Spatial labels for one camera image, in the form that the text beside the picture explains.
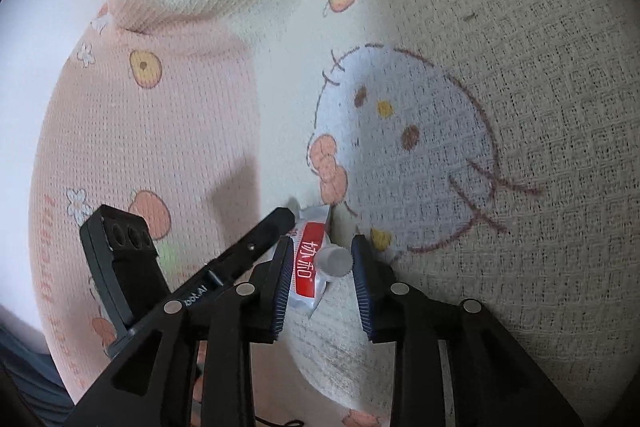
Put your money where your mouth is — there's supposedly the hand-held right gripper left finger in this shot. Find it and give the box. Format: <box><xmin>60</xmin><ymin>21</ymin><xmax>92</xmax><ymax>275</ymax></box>
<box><xmin>64</xmin><ymin>235</ymin><xmax>296</xmax><ymax>427</ymax></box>

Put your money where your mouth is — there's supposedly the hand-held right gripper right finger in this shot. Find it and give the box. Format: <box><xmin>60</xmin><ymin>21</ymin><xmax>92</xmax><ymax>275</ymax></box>
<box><xmin>350</xmin><ymin>234</ymin><xmax>583</xmax><ymax>427</ymax></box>

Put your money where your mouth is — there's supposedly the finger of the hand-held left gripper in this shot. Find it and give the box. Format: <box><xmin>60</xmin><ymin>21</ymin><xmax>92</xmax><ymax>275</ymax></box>
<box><xmin>206</xmin><ymin>207</ymin><xmax>297</xmax><ymax>286</ymax></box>

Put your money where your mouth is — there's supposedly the white sachet with red label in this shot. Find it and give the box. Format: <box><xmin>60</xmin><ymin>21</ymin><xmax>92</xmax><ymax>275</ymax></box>
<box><xmin>284</xmin><ymin>204</ymin><xmax>352</xmax><ymax>320</ymax></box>

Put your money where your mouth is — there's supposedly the grey blue cloth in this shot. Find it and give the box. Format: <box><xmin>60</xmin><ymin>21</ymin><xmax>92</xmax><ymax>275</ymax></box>
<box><xmin>0</xmin><ymin>307</ymin><xmax>73</xmax><ymax>408</ymax></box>

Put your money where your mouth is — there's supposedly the pink waffle blanket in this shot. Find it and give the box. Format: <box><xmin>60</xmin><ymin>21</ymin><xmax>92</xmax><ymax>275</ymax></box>
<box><xmin>29</xmin><ymin>0</ymin><xmax>311</xmax><ymax>427</ymax></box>

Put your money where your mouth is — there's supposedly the cream waffle cat-print blanket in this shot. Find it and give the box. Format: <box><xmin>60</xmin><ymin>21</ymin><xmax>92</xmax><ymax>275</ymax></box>
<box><xmin>250</xmin><ymin>0</ymin><xmax>640</xmax><ymax>427</ymax></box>

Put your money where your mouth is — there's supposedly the black cable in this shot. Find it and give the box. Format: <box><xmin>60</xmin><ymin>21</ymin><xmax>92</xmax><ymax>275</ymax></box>
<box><xmin>254</xmin><ymin>416</ymin><xmax>307</xmax><ymax>427</ymax></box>

